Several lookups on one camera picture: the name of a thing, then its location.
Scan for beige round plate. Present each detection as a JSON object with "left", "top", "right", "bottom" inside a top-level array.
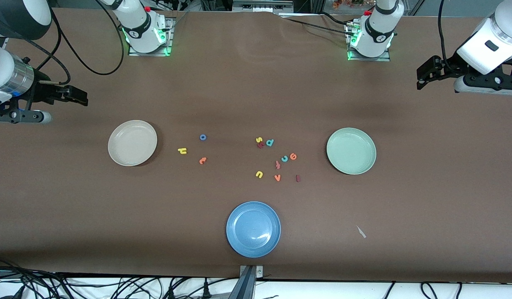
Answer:
[{"left": 108, "top": 120, "right": 158, "bottom": 167}]

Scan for pale green round plate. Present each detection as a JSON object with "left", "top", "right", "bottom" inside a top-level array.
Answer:
[{"left": 326, "top": 127, "right": 377, "bottom": 175}]

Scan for brown table cover sheet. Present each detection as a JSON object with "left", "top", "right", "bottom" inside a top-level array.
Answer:
[{"left": 0, "top": 7, "right": 512, "bottom": 284}]

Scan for orange dried flowers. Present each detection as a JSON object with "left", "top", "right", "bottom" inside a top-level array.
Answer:
[{"left": 331, "top": 0, "right": 375, "bottom": 10}]

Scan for blue round plate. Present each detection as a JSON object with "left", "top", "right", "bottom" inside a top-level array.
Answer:
[{"left": 226, "top": 201, "right": 281, "bottom": 258}]

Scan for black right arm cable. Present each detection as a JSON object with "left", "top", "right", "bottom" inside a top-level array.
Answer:
[{"left": 29, "top": 0, "right": 125, "bottom": 86}]

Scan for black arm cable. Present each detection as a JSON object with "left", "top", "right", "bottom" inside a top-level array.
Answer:
[
  {"left": 436, "top": 0, "right": 460, "bottom": 75},
  {"left": 29, "top": 0, "right": 125, "bottom": 86}
]

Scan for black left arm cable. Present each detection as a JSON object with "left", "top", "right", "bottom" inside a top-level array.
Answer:
[{"left": 436, "top": 0, "right": 460, "bottom": 75}]

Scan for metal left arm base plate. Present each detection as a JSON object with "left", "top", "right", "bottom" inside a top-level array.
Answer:
[{"left": 344, "top": 22, "right": 392, "bottom": 62}]

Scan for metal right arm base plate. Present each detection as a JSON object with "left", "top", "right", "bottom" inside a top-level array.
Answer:
[{"left": 128, "top": 17, "right": 175, "bottom": 57}]

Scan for silver metal frame piece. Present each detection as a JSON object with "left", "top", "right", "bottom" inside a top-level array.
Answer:
[{"left": 232, "top": 0, "right": 294, "bottom": 13}]

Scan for silver camera mount bracket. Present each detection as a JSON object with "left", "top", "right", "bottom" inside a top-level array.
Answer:
[{"left": 239, "top": 265, "right": 264, "bottom": 278}]

